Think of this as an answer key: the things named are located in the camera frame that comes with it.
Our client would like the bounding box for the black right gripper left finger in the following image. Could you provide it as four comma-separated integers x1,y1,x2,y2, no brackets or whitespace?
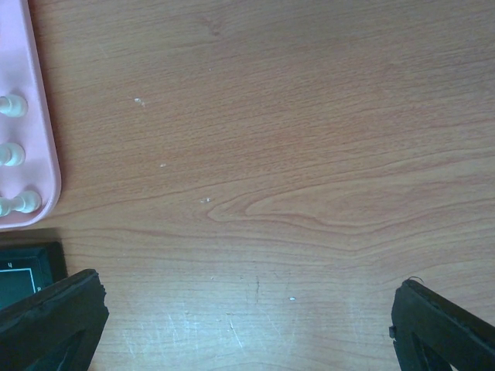
1,269,109,370

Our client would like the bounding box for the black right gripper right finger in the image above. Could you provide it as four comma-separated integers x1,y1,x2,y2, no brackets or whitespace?
389,279,494,370

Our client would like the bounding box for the black white chess board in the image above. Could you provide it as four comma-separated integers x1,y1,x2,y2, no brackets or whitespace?
1,242,68,309

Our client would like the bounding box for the pink plastic tray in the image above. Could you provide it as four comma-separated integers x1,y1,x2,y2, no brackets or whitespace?
1,1,61,230

